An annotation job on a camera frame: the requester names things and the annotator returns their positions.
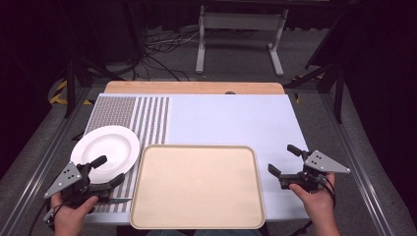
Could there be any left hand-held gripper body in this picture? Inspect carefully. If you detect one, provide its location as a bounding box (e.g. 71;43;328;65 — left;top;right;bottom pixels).
43;161;111;209

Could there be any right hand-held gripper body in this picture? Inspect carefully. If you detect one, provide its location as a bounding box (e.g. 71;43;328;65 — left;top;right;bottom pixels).
278;149;351;194

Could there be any white plate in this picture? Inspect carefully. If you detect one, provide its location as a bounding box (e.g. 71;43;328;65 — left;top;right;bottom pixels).
70;125;142;185

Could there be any beige tray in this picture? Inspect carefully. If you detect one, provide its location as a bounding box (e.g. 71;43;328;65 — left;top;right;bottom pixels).
129;144;267;231

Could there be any person's left hand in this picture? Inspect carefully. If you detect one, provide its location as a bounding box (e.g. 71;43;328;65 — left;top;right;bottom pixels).
51;192;99;236

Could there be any person's right hand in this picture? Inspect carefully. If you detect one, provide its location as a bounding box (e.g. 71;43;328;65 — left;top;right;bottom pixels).
288;172;336;221

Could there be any grey striped placemat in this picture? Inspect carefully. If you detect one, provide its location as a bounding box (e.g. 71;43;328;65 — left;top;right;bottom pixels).
84;95;171;214

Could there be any white table cover board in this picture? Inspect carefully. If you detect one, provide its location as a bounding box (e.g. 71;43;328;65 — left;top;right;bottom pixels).
80;92;311;224

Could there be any black metal stand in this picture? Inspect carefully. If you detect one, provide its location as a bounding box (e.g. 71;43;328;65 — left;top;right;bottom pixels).
62;0;126;119
283;13;349;125

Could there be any yellow black floor tape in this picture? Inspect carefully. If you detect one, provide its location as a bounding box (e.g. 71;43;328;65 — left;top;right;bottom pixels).
48;80;95;107

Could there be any white metal stand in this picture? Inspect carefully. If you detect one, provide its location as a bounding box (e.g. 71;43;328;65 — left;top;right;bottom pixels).
195;4;290;78

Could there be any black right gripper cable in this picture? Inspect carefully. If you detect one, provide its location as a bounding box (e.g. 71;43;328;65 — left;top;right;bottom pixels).
319;175;337;208

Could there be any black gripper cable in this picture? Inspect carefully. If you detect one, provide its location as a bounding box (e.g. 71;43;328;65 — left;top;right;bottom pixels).
29;199;64;236
319;175;337;208

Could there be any aluminium floor rail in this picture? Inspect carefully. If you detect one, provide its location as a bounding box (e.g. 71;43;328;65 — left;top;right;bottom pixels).
0;88;96;236
319;92;400;236

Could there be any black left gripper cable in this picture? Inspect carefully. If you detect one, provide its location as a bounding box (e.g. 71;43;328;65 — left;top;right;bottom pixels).
29;199;64;236

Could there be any bundle of floor cables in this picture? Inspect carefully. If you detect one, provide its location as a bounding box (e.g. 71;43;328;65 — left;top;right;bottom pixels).
130;25;202;83

